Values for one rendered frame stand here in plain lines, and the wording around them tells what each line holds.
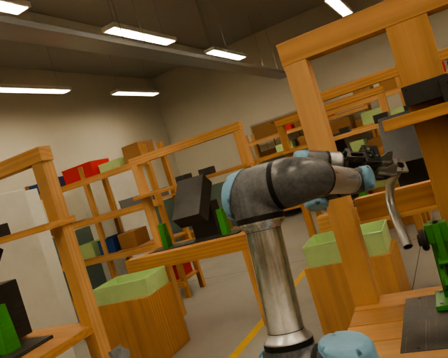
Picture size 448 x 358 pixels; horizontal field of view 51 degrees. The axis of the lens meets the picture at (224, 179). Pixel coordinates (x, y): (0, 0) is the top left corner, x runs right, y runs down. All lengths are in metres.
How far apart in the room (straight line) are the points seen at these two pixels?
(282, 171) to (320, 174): 0.09
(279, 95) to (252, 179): 11.02
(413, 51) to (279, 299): 1.06
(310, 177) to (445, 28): 10.59
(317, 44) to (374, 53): 9.78
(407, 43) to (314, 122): 0.42
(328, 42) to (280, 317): 1.09
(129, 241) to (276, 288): 6.04
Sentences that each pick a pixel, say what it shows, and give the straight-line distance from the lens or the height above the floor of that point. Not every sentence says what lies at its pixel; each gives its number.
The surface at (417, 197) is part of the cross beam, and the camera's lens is 1.92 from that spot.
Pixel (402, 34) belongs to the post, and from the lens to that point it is 1.82.
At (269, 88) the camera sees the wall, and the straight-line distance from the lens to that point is 12.17.
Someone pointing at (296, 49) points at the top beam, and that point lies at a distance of 1.88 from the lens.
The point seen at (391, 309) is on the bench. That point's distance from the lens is 1.87.
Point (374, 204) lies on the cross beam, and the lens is 1.94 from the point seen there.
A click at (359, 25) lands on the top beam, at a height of 1.89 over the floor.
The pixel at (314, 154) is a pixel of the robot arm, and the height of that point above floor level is 1.50.
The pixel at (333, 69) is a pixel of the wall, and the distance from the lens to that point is 11.76.
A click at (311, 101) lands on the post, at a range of 1.85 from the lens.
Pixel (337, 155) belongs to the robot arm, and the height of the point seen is 1.48.
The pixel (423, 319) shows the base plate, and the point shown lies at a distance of 1.69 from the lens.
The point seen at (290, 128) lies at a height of 2.02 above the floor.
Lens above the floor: 1.54
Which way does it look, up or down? 1 degrees down
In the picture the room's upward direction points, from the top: 17 degrees counter-clockwise
